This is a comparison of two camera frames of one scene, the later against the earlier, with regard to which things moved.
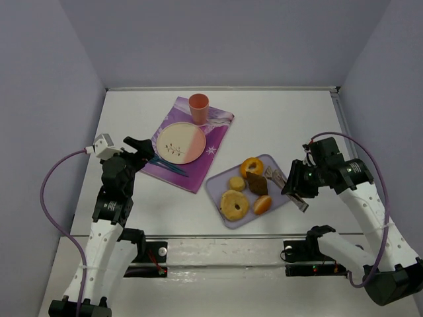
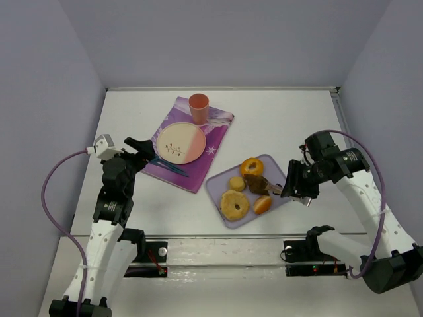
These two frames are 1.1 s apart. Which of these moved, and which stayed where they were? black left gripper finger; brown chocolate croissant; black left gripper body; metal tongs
Moved: metal tongs
Stayed: black left gripper body; black left gripper finger; brown chocolate croissant
